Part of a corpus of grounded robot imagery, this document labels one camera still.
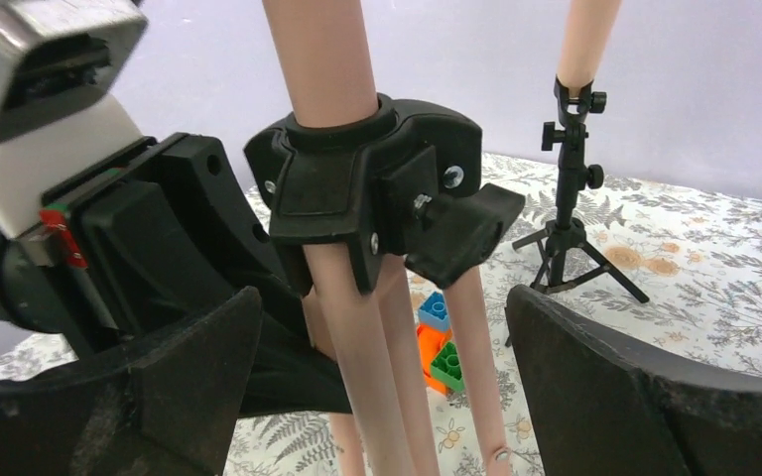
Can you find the small black tripod stand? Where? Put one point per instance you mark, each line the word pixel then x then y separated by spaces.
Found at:
pixel 566 232

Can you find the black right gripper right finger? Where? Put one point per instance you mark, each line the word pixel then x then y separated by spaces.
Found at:
pixel 605 403

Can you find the green toy brick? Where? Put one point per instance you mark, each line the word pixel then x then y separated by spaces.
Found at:
pixel 445 368

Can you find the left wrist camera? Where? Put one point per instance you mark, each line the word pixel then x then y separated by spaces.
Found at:
pixel 58 62

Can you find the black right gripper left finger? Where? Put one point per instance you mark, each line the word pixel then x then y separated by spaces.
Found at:
pixel 162 404

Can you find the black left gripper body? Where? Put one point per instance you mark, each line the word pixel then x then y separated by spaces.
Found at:
pixel 155 233

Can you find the pink microphone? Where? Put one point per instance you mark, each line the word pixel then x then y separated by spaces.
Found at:
pixel 588 28

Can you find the light blue toy brick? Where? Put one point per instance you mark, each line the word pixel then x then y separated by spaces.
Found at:
pixel 432 312

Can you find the orange curved toy piece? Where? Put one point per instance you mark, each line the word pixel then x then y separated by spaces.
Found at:
pixel 431 341

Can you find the floral patterned table mat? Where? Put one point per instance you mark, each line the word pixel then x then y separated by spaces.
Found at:
pixel 696 254

